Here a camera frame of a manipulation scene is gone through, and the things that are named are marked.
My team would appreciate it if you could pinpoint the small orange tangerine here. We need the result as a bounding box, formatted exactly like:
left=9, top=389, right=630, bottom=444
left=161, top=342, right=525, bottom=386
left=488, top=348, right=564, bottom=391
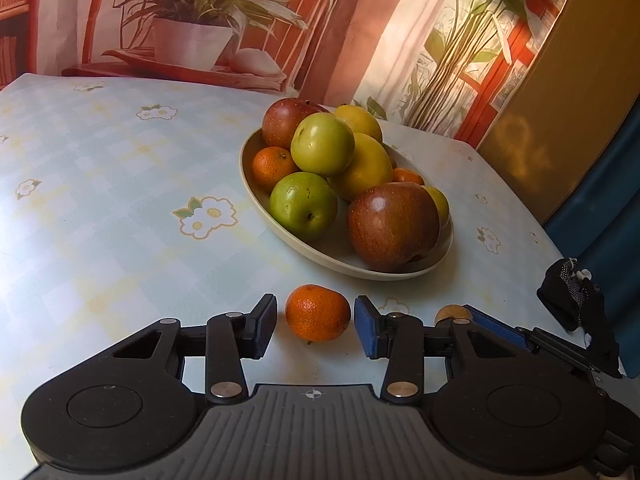
left=391, top=167, right=426, bottom=186
left=285, top=284, right=352, bottom=344
left=251, top=146, right=299, bottom=193

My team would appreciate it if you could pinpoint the floral checked tablecloth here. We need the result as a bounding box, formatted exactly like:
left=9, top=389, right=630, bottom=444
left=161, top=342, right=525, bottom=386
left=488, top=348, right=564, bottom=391
left=0, top=72, right=576, bottom=480

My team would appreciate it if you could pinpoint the cream oval plate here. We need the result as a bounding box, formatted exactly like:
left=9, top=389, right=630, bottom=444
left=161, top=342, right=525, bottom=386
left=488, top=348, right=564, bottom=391
left=239, top=127, right=455, bottom=281

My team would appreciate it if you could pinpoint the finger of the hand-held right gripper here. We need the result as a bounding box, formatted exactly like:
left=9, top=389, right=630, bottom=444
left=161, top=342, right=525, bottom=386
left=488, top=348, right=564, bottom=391
left=462, top=304, right=532, bottom=353

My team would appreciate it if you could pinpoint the yellow wooden board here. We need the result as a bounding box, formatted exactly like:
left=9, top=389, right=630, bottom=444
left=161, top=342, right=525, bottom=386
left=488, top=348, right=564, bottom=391
left=475, top=0, right=640, bottom=223

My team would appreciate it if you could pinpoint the large red apple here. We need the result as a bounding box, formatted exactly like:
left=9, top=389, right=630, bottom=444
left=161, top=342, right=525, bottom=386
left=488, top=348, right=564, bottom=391
left=347, top=181, right=441, bottom=273

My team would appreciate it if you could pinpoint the blue curtain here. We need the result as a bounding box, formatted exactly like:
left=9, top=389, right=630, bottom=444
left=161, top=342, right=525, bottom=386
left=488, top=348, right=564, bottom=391
left=542, top=115, right=640, bottom=376

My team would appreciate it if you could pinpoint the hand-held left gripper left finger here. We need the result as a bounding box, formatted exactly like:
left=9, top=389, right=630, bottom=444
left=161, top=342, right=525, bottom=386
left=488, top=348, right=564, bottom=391
left=112, top=292, right=278, bottom=405

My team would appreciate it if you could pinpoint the dark green apple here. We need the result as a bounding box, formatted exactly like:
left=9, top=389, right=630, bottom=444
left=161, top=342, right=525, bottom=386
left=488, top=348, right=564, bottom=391
left=269, top=171, right=339, bottom=242

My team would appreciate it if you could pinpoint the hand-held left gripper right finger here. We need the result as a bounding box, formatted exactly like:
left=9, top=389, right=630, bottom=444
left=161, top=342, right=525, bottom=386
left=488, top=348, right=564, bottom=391
left=353, top=295, right=540, bottom=405

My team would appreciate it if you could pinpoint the pale green apple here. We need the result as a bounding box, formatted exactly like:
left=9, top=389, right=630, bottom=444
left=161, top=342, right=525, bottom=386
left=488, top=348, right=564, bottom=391
left=290, top=112, right=356, bottom=178

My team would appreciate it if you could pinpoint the dark red apple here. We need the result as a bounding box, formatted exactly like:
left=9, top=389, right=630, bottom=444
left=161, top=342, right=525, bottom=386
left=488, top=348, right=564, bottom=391
left=261, top=98, right=331, bottom=150

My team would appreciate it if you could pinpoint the small brown longan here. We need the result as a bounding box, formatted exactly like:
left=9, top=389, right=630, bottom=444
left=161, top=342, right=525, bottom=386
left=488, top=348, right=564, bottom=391
left=434, top=304, right=473, bottom=327

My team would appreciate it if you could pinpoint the yellow lemon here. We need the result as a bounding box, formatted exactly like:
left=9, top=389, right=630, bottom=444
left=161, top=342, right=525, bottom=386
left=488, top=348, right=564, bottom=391
left=422, top=185, right=451, bottom=231
left=327, top=132, right=394, bottom=203
left=334, top=104, right=384, bottom=143

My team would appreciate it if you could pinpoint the printed room scene backdrop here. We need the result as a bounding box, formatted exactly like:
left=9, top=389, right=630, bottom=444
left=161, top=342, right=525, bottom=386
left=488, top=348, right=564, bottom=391
left=0, top=0, right=583, bottom=148

